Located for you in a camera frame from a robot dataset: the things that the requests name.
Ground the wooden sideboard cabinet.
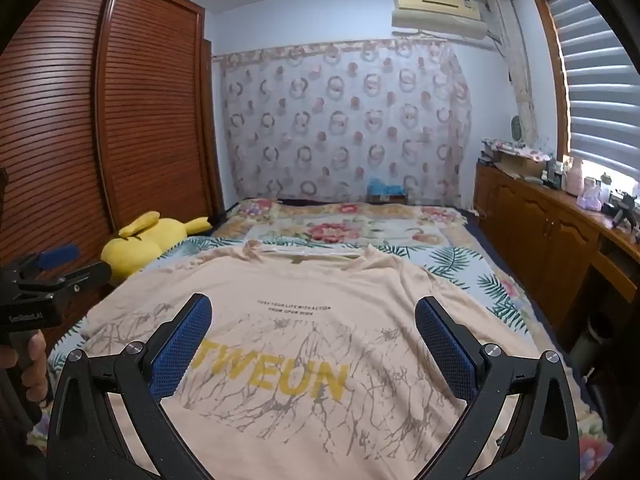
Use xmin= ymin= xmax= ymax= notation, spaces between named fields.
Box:
xmin=472 ymin=160 xmax=640 ymax=356

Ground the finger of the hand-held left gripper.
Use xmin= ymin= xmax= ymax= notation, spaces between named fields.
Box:
xmin=30 ymin=261 xmax=113 ymax=305
xmin=0 ymin=244 xmax=81 ymax=281

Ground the dark blue bed mattress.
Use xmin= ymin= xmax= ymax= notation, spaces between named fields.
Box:
xmin=462 ymin=207 xmax=576 ymax=361

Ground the open cardboard box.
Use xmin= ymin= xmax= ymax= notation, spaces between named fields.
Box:
xmin=495 ymin=150 xmax=546 ymax=178

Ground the floral blanket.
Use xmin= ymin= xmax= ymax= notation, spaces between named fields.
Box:
xmin=210 ymin=197 xmax=613 ymax=466

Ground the wall air conditioner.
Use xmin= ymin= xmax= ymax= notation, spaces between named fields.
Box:
xmin=391 ymin=0 xmax=488 ymax=41

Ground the yellow plush toy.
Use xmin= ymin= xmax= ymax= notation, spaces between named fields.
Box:
xmin=100 ymin=211 xmax=211 ymax=286

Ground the black mini tripod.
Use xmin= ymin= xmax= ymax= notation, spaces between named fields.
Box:
xmin=602 ymin=192 xmax=638 ymax=231

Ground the striped window blind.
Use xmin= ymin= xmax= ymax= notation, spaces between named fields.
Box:
xmin=545 ymin=0 xmax=640 ymax=181

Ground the pink bottle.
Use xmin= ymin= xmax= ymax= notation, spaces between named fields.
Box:
xmin=564 ymin=156 xmax=585 ymax=192

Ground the wooden louvered wardrobe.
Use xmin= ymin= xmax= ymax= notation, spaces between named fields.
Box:
xmin=0 ymin=0 xmax=226 ymax=361

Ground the floral cloth bundle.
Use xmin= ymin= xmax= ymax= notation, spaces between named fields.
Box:
xmin=481 ymin=137 xmax=551 ymax=157

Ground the box with blue cloth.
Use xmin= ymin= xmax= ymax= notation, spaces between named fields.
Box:
xmin=366 ymin=177 xmax=407 ymax=204

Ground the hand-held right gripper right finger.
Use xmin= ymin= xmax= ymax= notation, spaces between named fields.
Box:
xmin=415 ymin=296 xmax=596 ymax=480

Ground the circle patterned sheer curtain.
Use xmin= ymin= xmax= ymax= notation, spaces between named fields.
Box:
xmin=220 ymin=37 xmax=473 ymax=206

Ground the grey waste bin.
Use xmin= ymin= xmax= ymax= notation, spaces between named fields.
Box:
xmin=570 ymin=312 xmax=613 ymax=361

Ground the palm leaf print sheet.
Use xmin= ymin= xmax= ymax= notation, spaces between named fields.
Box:
xmin=25 ymin=236 xmax=531 ymax=441

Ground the person's left hand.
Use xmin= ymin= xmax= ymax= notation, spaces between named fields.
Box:
xmin=17 ymin=332 xmax=53 ymax=407

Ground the beige printed t-shirt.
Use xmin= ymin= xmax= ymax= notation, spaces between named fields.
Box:
xmin=82 ymin=240 xmax=521 ymax=480

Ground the beige tied drape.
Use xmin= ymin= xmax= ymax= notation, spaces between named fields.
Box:
xmin=487 ymin=0 xmax=538 ymax=146

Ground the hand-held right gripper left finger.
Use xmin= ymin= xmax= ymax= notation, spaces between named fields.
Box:
xmin=46 ymin=292 xmax=213 ymax=480

